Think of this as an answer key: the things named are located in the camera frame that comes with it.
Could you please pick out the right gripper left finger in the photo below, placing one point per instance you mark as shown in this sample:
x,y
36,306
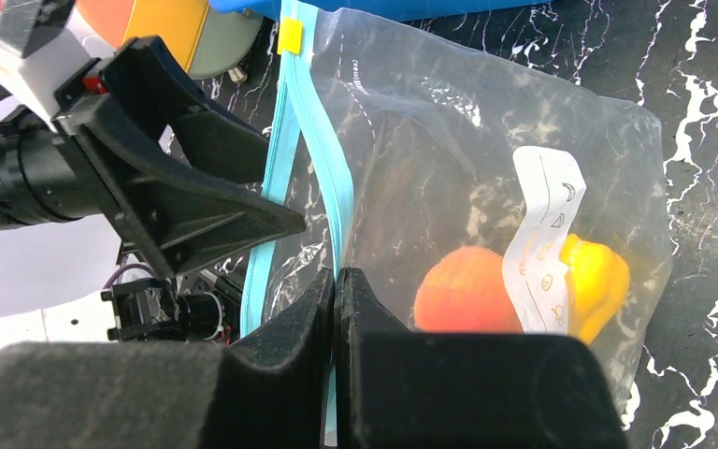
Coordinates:
x,y
266,390

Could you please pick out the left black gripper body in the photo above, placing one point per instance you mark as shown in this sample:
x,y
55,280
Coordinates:
x,y
50,178

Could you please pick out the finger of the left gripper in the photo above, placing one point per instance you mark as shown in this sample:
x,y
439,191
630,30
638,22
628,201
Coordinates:
x,y
155,92
174,186

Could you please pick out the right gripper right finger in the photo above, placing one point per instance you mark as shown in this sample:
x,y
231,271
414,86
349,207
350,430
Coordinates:
x,y
396,388

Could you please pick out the orange peach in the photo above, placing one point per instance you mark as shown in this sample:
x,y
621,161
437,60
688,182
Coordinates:
x,y
465,292

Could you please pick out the clear zip top bag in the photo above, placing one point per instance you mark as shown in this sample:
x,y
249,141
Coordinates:
x,y
399,147

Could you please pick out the yellow bell pepper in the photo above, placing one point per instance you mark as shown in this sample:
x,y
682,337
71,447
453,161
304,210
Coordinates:
x,y
598,282

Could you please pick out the white cylinder container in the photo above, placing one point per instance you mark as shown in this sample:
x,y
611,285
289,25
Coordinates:
x,y
205,42

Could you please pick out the blue plastic bin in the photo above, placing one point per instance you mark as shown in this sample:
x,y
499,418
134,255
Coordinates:
x,y
397,10

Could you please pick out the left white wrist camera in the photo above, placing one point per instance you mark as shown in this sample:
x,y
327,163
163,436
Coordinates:
x,y
42,45

